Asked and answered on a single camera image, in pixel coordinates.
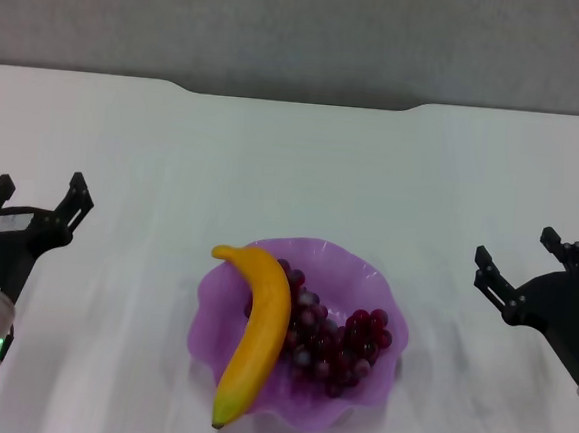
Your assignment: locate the yellow banana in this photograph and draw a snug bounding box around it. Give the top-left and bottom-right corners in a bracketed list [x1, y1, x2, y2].
[197, 243, 297, 433]

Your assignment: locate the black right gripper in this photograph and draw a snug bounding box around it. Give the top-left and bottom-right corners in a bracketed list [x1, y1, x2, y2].
[465, 220, 579, 386]

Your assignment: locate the purple wavy plastic bowl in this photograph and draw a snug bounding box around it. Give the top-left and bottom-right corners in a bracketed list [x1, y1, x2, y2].
[181, 227, 418, 433]

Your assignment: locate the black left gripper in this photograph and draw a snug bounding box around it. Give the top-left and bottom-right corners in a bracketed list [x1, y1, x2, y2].
[0, 166, 97, 312]

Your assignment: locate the dark red grape bunch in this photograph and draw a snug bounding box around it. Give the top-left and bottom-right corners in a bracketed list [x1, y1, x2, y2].
[239, 256, 400, 404]

